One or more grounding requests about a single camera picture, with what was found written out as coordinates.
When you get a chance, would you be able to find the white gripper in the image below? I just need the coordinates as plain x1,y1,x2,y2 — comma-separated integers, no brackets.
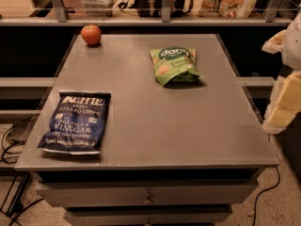
262,13,301,135

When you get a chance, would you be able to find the blue Kettle chip bag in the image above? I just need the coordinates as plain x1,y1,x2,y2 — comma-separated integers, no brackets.
39,91,111,155

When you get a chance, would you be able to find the printed snack bag on shelf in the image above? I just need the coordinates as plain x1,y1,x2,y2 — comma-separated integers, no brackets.
198,0,257,18

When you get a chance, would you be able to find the green snack bag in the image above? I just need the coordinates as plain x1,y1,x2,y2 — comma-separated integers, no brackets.
150,46,200,87

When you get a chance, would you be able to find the black bag on shelf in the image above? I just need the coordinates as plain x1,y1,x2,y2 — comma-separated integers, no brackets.
119,0,194,18

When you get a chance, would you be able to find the red apple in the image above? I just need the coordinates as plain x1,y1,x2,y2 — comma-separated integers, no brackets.
81,24,102,45

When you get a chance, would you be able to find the grey lower drawer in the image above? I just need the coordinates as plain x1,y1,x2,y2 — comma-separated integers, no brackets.
64,205,232,226

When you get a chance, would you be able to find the grey drawer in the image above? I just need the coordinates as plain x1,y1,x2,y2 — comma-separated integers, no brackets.
64,205,232,226
36,180,258,207

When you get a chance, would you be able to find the grey upper drawer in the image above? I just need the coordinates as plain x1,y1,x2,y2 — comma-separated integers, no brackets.
36,180,258,207

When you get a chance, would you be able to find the black cable right floor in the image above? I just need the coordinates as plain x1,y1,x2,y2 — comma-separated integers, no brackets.
251,167,281,226

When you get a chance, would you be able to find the grey metal shelf rail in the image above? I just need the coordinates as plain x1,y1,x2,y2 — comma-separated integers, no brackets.
0,0,300,26

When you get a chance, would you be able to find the black cables left floor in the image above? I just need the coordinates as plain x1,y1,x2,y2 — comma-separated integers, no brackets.
0,115,43,226

